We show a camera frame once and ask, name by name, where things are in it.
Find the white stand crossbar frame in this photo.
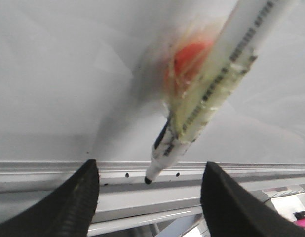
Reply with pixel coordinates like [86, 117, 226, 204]
[87, 184, 202, 237]

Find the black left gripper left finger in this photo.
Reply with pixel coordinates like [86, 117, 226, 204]
[0, 159, 99, 237]

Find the white box with pink item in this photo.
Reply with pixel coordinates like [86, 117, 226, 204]
[262, 186, 305, 230]

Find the white whiteboard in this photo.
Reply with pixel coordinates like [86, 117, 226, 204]
[0, 0, 305, 193]

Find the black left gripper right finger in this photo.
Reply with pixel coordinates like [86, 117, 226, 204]
[200, 162, 305, 237]

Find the red round magnet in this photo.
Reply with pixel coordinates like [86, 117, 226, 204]
[164, 41, 213, 94]

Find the white whiteboard marker pen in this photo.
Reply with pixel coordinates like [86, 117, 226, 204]
[144, 0, 295, 184]

